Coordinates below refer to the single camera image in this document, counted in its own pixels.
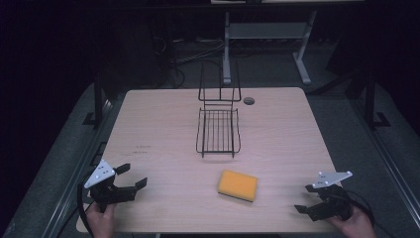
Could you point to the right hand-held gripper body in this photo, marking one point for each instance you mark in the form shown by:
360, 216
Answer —
330, 203

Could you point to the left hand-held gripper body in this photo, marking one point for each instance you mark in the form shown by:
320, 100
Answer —
99, 175

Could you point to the yellow sponge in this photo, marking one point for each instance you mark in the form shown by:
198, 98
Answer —
237, 185

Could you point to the person's right hand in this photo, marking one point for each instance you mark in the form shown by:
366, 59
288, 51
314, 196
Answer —
355, 226

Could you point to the person's left hand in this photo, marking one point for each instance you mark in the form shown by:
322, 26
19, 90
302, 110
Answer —
100, 223

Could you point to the grey metal stand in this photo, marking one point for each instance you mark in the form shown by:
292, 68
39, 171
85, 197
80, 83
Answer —
267, 31

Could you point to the black frame post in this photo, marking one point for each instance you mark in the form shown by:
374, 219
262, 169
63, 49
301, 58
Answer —
98, 99
370, 99

